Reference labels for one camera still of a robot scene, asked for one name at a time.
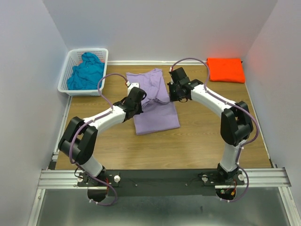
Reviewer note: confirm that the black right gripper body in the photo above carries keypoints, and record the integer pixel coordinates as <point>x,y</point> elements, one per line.
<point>174,94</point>

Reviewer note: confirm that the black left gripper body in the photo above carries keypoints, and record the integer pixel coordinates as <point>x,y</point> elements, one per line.
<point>138,109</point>

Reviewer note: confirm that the purple t shirt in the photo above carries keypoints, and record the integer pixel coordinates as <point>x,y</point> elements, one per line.
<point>159,113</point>

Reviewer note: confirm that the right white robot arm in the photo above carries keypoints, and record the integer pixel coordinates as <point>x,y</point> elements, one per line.
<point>236,122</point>

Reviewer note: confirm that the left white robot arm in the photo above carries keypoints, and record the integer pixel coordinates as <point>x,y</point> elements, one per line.
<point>78,140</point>

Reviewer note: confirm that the folded orange t shirt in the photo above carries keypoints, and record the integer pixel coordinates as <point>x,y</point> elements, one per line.
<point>226,70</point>

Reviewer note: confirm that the teal t shirt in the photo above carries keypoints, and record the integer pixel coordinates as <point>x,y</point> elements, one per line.
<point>87,74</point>

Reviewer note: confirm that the white plastic laundry basket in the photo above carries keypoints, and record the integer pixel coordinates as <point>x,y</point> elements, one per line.
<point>72,59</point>

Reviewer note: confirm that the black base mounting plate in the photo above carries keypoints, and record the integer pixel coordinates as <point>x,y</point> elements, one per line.
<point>162,182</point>

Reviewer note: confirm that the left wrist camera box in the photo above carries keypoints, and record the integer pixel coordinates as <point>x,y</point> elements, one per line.
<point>132,85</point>

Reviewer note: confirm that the aluminium rail frame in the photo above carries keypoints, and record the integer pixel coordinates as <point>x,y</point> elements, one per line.
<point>265,199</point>

